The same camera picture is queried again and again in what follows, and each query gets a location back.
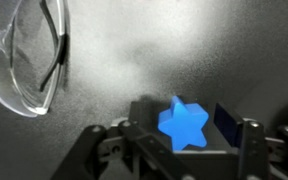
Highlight blue star block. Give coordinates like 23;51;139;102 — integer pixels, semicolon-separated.
158;95;210;153

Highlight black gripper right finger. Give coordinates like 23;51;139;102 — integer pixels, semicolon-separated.
214;101;288;180

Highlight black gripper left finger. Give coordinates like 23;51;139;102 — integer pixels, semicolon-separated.
50;99;198;180

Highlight clear safety glasses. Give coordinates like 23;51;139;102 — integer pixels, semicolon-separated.
0;0;69;118

